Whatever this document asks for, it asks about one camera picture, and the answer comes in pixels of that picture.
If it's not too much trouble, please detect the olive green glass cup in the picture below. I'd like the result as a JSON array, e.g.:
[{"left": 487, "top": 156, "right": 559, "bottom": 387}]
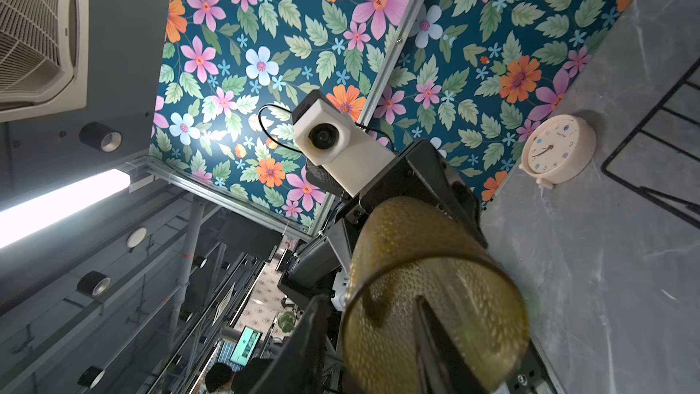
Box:
[{"left": 342, "top": 198, "right": 529, "bottom": 393}]

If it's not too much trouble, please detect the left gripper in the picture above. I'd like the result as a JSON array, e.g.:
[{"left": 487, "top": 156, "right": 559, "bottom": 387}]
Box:
[{"left": 277, "top": 140, "right": 488, "bottom": 312}]

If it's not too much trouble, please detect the ceiling tube light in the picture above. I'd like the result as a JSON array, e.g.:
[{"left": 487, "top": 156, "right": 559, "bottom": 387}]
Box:
[{"left": 1, "top": 169, "right": 131, "bottom": 248}]

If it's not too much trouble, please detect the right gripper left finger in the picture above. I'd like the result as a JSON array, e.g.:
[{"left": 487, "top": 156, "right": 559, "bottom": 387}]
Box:
[{"left": 251, "top": 295, "right": 331, "bottom": 394}]

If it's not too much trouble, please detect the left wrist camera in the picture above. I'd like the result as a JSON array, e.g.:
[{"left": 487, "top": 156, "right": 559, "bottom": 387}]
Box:
[{"left": 292, "top": 89, "right": 395, "bottom": 196}]

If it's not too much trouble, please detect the round beige kitchen timer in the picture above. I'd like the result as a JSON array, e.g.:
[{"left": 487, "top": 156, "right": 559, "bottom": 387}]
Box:
[{"left": 519, "top": 115, "right": 597, "bottom": 190}]

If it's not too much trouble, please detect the ceiling air conditioner vent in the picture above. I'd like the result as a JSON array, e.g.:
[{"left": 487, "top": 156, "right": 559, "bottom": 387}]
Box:
[{"left": 1, "top": 0, "right": 89, "bottom": 122}]

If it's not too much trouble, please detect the black wire dish rack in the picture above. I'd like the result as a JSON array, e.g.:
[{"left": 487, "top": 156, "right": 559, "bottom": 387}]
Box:
[{"left": 602, "top": 61, "right": 699, "bottom": 228}]

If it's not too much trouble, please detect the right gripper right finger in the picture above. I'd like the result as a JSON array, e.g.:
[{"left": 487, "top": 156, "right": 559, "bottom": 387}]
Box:
[{"left": 413, "top": 295, "right": 487, "bottom": 394}]

